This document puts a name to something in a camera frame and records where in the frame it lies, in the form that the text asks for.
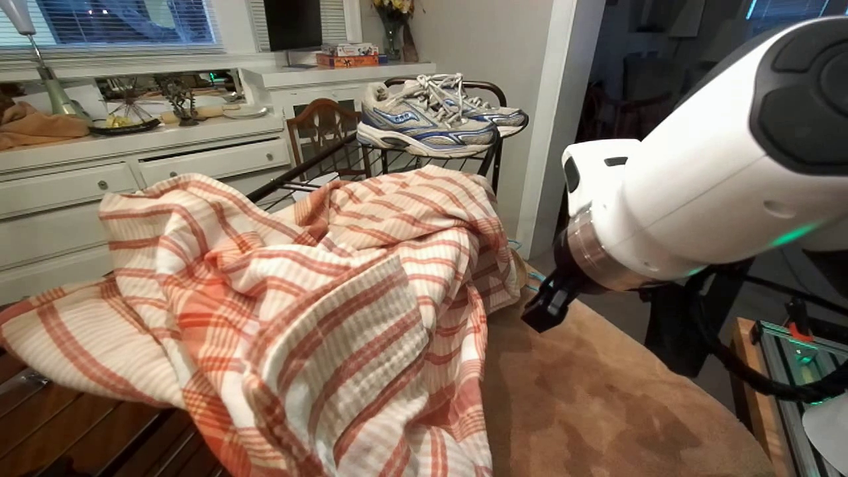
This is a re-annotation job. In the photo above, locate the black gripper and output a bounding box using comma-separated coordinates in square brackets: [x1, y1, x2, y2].
[518, 261, 591, 335]

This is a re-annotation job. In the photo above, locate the orange box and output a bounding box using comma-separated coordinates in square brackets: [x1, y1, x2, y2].
[313, 40, 383, 70]

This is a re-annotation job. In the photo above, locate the window with white frame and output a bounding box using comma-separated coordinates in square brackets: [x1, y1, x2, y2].
[0, 0, 221, 53]

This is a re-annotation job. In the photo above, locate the brown carved wooden chair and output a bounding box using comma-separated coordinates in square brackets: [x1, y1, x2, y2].
[282, 94, 362, 168]

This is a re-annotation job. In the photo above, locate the orange black clamp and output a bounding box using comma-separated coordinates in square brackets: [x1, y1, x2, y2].
[778, 293, 818, 346]

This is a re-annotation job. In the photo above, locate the white counter shelf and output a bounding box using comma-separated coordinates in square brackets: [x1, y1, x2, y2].
[236, 57, 443, 121]

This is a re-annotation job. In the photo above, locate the tan suede tablecloth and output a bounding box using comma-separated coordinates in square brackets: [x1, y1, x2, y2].
[480, 261, 778, 477]

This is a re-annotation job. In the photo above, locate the white blue running sneaker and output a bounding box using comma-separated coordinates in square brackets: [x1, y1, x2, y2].
[412, 70, 533, 139]
[354, 82, 500, 159]

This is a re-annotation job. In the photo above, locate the flower vase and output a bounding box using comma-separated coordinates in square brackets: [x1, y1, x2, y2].
[367, 0, 419, 65]

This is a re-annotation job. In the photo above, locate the brown crumpled cloth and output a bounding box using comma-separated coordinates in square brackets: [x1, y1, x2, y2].
[0, 98, 93, 152]

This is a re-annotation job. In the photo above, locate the red white plaid towel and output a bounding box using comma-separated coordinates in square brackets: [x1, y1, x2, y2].
[0, 162, 533, 477]

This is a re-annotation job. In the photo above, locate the black dish with fruit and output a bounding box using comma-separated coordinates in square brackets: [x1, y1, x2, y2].
[85, 106, 164, 136]

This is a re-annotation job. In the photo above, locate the black metal shoe rack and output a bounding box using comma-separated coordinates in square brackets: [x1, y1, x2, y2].
[0, 76, 533, 477]

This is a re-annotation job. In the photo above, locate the white drawer dresser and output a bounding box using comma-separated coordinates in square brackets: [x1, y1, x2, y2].
[0, 113, 298, 307]

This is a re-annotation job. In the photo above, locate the aluminium rail frame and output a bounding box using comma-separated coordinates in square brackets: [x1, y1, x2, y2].
[754, 317, 848, 477]

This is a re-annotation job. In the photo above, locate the wooden workbench top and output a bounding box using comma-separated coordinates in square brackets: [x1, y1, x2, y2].
[725, 314, 798, 477]

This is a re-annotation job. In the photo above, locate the dark framed screen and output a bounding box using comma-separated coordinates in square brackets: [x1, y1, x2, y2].
[261, 0, 326, 53]

